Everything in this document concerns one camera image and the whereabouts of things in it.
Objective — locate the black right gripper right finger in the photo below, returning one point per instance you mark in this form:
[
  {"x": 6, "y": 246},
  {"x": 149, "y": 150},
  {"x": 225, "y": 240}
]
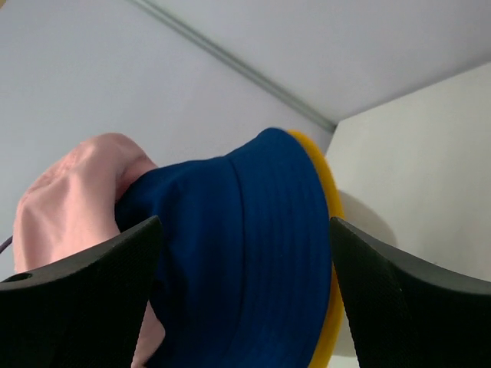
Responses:
[{"x": 404, "y": 311}]

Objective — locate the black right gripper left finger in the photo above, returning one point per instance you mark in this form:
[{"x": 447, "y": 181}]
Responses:
[{"x": 85, "y": 310}]

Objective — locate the pink bucket hat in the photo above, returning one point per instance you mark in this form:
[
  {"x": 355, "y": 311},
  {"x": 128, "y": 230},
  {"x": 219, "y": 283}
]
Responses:
[{"x": 71, "y": 208}]

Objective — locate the yellow bucket hat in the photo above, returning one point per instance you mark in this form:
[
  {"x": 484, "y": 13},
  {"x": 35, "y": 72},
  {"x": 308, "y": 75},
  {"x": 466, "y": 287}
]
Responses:
[{"x": 335, "y": 310}]

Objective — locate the dark blue bucket hat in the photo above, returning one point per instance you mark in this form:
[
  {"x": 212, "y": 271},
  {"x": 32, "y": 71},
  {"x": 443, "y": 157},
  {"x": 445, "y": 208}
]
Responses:
[{"x": 244, "y": 273}]

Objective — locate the aluminium frame post left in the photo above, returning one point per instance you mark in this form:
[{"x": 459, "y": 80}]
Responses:
[{"x": 237, "y": 64}]

